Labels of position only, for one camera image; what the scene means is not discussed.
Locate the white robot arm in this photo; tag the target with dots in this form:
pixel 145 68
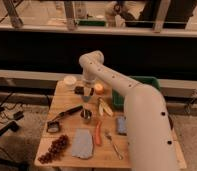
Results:
pixel 149 136

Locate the orange round fruit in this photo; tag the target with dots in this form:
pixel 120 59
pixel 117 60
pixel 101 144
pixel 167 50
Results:
pixel 99 88

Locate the green plastic bin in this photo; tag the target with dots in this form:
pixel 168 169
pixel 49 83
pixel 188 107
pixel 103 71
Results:
pixel 118 100

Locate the bunch of red grapes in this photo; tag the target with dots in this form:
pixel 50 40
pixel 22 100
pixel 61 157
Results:
pixel 57 146

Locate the grey blue cloth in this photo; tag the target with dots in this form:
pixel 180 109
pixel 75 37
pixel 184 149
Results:
pixel 82 145

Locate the orange carrot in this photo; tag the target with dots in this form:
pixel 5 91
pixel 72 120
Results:
pixel 97 136

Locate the blue sponge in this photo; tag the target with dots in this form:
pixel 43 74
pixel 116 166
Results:
pixel 121 126

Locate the dark eraser block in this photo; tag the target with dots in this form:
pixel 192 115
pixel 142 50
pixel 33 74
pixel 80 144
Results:
pixel 79 90

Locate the small metal cup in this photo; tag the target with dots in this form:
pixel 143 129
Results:
pixel 86 115

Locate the peeled banana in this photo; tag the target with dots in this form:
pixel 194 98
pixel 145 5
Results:
pixel 103 107

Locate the black handled spatula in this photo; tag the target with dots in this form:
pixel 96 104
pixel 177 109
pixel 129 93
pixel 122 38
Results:
pixel 53 126

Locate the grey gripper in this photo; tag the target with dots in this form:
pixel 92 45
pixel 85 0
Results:
pixel 88 91

